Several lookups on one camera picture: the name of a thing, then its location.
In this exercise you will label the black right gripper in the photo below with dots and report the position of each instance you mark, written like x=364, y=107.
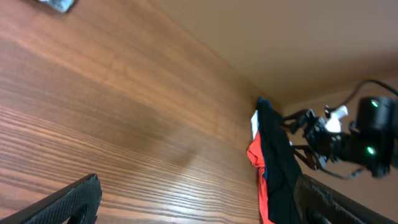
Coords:
x=370, y=143

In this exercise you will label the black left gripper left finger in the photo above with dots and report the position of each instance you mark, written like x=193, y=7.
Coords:
x=76, y=203

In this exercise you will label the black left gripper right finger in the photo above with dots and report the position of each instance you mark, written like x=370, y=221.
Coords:
x=318, y=203

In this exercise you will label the light blue denim shorts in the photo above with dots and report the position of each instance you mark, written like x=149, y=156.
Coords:
x=62, y=6

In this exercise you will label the black garment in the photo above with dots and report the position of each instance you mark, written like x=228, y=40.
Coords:
x=283, y=168

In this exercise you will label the white garment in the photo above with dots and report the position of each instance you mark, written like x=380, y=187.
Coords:
x=254, y=124

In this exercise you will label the red garment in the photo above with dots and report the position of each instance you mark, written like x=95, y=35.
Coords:
x=254, y=153

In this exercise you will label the dark blue garment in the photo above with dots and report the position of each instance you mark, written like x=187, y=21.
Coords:
x=261, y=101

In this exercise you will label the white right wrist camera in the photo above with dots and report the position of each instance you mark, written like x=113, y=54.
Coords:
x=333, y=124

